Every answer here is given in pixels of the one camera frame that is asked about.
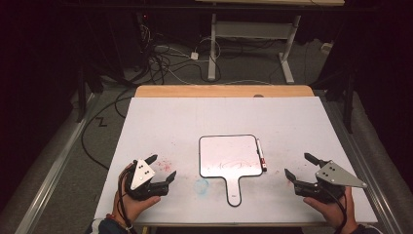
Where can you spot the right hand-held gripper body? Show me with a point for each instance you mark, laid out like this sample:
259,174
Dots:
334,175

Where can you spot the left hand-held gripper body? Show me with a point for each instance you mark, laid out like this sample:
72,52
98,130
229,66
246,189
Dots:
142,174

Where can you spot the small white box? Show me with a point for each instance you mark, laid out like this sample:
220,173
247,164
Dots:
326,47

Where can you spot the black stand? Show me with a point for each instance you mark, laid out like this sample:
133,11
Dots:
349,104
81,97

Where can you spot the person's left hand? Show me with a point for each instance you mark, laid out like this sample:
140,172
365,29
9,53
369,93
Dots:
134,208

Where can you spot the red whiteboard marker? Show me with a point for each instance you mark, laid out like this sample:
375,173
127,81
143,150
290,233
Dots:
261,156

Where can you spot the person's right hand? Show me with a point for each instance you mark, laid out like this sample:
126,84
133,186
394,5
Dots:
331,213

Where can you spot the white table mat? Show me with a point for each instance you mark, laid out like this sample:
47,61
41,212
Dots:
162,130

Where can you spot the white desk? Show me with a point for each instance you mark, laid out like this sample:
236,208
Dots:
250,30

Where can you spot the white power adapter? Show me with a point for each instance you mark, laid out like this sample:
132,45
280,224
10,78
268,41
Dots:
194,56

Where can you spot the wooden table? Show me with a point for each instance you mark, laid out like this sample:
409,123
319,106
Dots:
211,91

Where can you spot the metal floor rail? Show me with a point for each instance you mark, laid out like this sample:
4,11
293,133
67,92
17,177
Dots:
55,169
363,156

